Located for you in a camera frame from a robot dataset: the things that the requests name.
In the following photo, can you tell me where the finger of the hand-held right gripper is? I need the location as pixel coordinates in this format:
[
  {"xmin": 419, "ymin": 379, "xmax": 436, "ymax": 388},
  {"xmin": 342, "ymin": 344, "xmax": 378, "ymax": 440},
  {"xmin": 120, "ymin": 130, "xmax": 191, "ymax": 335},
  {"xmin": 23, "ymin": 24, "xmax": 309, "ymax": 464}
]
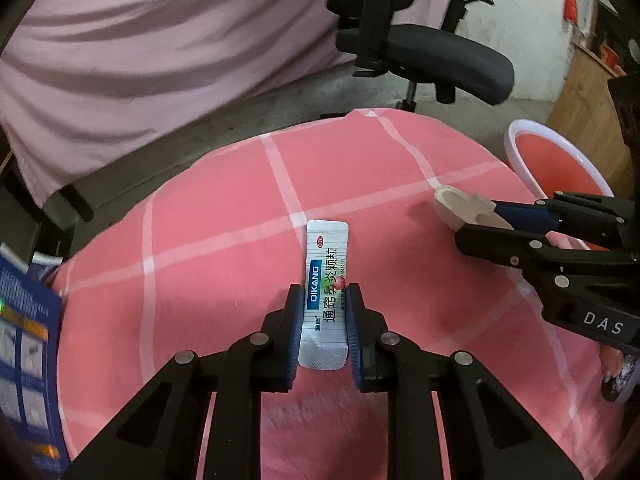
[
  {"xmin": 492, "ymin": 191, "xmax": 637, "ymax": 252},
  {"xmin": 455, "ymin": 222, "xmax": 640, "ymax": 307}
]

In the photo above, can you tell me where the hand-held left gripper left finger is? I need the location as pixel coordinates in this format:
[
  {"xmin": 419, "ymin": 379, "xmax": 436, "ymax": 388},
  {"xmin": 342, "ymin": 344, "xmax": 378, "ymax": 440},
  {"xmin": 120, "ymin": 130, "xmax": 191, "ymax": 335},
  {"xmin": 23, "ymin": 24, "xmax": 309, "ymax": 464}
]
[{"xmin": 62, "ymin": 284, "xmax": 306, "ymax": 480}]

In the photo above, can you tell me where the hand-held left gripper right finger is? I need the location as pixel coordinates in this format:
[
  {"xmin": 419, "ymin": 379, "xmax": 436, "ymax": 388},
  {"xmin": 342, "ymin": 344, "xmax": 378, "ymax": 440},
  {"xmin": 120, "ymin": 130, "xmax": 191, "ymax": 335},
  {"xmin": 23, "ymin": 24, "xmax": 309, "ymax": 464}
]
[{"xmin": 345, "ymin": 282, "xmax": 584, "ymax": 480}]

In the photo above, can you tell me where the pink plastic bucket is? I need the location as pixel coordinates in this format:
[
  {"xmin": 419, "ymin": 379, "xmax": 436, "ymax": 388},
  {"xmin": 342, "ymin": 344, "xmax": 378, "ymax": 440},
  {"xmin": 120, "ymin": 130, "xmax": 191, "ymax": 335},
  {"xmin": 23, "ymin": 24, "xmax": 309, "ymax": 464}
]
[{"xmin": 502, "ymin": 118, "xmax": 616, "ymax": 252}]

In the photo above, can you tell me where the small white plastic container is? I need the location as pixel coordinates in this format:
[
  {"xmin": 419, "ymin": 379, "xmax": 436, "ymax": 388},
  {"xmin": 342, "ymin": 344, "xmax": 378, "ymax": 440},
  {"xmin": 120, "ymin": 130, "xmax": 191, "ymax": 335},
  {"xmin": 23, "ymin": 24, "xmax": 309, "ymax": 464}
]
[{"xmin": 433, "ymin": 185, "xmax": 514, "ymax": 234}]

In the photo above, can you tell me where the white medicine sachet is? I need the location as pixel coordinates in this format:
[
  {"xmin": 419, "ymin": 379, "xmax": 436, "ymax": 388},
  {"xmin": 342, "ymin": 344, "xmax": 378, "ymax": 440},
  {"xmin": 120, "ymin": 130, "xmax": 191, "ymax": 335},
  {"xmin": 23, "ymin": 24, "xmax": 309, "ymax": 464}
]
[{"xmin": 298, "ymin": 219, "xmax": 350, "ymax": 371}]

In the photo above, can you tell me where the wooden cabinet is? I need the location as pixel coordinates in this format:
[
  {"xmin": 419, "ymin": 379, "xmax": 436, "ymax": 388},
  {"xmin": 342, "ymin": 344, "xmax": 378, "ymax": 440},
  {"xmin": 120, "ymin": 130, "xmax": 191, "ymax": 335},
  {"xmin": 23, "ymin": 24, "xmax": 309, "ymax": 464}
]
[{"xmin": 546, "ymin": 42, "xmax": 640, "ymax": 197}]

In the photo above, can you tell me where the pink checked tablecloth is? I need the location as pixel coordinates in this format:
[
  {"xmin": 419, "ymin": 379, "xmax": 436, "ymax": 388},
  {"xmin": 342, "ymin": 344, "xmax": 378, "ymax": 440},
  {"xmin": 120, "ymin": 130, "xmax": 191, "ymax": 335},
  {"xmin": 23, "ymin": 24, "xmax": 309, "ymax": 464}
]
[{"xmin": 50, "ymin": 107, "xmax": 626, "ymax": 480}]

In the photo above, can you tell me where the black office chair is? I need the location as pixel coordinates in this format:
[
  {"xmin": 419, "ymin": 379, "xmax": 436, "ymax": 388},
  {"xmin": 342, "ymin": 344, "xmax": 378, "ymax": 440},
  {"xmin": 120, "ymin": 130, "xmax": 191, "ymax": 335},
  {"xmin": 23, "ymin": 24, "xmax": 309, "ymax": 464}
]
[{"xmin": 327, "ymin": 0, "xmax": 516, "ymax": 114}]

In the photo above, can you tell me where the blue cardboard box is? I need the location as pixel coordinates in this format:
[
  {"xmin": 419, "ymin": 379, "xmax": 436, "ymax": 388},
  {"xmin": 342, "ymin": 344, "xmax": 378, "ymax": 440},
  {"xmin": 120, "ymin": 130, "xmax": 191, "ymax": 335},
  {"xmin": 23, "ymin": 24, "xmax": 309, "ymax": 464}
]
[{"xmin": 0, "ymin": 242, "xmax": 71, "ymax": 480}]

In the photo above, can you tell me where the pink hanging cloth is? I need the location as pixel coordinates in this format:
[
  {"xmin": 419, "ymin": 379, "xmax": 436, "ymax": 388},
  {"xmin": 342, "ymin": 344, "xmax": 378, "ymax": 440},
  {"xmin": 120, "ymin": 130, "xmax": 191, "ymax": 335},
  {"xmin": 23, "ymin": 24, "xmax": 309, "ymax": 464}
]
[{"xmin": 0, "ymin": 0, "xmax": 447, "ymax": 209}]

